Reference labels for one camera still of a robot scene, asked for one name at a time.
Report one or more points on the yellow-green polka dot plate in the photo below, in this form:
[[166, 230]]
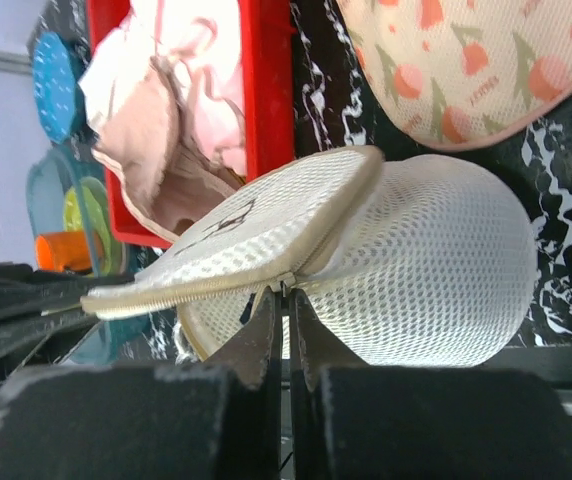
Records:
[[88, 204]]

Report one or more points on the beige bra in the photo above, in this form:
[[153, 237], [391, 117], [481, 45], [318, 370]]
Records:
[[150, 145]]

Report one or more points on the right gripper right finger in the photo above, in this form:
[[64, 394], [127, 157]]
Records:
[[352, 420]]

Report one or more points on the floral pink oven mitt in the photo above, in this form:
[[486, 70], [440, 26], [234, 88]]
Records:
[[461, 75]]

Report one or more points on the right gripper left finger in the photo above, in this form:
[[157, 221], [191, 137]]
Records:
[[219, 419]]

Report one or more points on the orange plastic cup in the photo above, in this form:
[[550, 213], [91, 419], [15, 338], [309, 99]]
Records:
[[69, 251]]

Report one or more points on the white mesh laundry bag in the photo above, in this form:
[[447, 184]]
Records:
[[429, 261]]

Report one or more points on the clear blue plastic container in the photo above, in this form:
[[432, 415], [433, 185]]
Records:
[[46, 185]]

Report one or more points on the white cloth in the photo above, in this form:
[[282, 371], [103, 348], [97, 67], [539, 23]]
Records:
[[119, 62]]

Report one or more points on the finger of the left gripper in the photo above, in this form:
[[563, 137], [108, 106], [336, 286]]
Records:
[[40, 314]]

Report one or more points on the blue polka dot plate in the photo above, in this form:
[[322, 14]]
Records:
[[59, 100]]

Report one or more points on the red plastic bin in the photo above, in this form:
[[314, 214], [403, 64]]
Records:
[[266, 59]]

